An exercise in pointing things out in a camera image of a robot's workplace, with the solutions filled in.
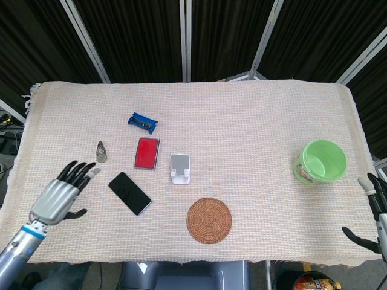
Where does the green plastic bucket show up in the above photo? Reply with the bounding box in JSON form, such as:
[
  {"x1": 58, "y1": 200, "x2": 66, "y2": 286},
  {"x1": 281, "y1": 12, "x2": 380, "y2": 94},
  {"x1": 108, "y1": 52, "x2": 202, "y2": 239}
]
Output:
[{"x1": 293, "y1": 139, "x2": 348, "y2": 184}]

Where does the white partition frame post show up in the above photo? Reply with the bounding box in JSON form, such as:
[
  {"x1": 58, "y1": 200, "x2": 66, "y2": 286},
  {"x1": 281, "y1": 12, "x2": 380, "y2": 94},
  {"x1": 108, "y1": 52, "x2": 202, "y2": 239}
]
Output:
[
  {"x1": 334, "y1": 26, "x2": 387, "y2": 88},
  {"x1": 59, "y1": 0, "x2": 111, "y2": 84},
  {"x1": 178, "y1": 0, "x2": 193, "y2": 82},
  {"x1": 0, "y1": 98, "x2": 27, "y2": 123},
  {"x1": 248, "y1": 0, "x2": 285, "y2": 82}
]

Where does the round woven rattan coaster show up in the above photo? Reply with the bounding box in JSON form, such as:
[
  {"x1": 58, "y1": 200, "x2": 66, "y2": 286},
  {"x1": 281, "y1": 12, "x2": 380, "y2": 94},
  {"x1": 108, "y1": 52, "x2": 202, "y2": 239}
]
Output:
[{"x1": 186, "y1": 197, "x2": 233, "y2": 245}]

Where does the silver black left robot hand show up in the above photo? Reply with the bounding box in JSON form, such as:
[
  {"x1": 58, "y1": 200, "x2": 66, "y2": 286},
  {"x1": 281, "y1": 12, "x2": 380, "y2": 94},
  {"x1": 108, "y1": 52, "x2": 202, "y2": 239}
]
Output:
[{"x1": 30, "y1": 160, "x2": 100, "y2": 226}]

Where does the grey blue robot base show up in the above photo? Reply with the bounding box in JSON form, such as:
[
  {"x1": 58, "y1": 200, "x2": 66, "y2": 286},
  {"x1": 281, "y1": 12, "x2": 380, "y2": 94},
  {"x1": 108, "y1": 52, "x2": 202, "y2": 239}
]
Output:
[{"x1": 120, "y1": 260, "x2": 252, "y2": 290}]

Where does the red ink pad box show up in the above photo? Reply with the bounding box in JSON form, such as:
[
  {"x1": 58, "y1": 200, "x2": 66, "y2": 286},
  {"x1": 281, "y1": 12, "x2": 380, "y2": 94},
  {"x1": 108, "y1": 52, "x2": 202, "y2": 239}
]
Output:
[{"x1": 133, "y1": 137, "x2": 160, "y2": 170}]

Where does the bundle of floor cables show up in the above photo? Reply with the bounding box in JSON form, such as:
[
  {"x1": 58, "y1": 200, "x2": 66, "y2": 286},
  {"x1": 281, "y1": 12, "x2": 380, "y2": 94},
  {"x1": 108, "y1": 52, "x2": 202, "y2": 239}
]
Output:
[{"x1": 0, "y1": 111, "x2": 25, "y2": 158}]

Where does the black smartphone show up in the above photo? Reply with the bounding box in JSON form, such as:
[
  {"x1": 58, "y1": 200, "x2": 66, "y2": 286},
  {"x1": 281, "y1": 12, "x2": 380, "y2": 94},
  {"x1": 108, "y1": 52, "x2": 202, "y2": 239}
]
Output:
[{"x1": 108, "y1": 172, "x2": 152, "y2": 216}]

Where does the beige woven tablecloth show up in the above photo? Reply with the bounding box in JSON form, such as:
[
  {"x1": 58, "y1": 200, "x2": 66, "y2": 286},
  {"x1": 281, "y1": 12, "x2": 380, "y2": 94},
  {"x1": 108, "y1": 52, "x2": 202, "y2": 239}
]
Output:
[{"x1": 0, "y1": 79, "x2": 383, "y2": 269}]

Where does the printed snack can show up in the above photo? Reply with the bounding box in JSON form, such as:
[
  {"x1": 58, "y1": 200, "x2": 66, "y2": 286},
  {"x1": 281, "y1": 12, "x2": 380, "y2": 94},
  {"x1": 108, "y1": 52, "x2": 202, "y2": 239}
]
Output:
[{"x1": 292, "y1": 271, "x2": 343, "y2": 290}]

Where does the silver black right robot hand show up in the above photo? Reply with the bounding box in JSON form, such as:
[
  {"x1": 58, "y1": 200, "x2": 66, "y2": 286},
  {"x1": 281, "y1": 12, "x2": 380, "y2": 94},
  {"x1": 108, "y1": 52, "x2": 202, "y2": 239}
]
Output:
[{"x1": 341, "y1": 172, "x2": 387, "y2": 254}]

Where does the white phone stand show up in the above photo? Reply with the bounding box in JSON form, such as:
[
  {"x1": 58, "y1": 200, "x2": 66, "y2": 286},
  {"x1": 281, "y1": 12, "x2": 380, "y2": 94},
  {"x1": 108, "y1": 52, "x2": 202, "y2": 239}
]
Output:
[{"x1": 169, "y1": 153, "x2": 192, "y2": 185}]

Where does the black pleated partition panel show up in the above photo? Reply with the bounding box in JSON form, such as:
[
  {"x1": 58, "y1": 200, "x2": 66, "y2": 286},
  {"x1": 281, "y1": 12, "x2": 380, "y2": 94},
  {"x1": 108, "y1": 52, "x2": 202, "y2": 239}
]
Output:
[
  {"x1": 0, "y1": 0, "x2": 103, "y2": 113},
  {"x1": 257, "y1": 0, "x2": 387, "y2": 84},
  {"x1": 72, "y1": 0, "x2": 186, "y2": 84},
  {"x1": 190, "y1": 0, "x2": 278, "y2": 82}
]

